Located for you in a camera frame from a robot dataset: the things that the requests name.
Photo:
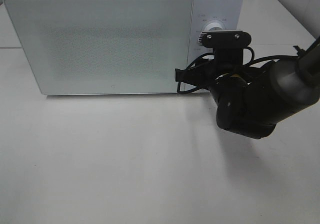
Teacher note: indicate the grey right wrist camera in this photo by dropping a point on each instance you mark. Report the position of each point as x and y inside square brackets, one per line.
[228, 46]

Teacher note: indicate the white microwave door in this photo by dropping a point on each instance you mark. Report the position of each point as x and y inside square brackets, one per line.
[103, 46]

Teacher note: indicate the white microwave oven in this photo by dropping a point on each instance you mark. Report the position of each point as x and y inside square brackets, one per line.
[226, 11]

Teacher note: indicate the white adjacent table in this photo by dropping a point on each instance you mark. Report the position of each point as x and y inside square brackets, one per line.
[270, 23]

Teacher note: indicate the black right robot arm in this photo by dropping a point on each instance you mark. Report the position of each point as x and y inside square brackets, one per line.
[252, 98]

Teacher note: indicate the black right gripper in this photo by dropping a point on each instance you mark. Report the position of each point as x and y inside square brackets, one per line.
[223, 81]

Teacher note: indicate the upper white power knob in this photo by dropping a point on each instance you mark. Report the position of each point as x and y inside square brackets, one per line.
[213, 25]

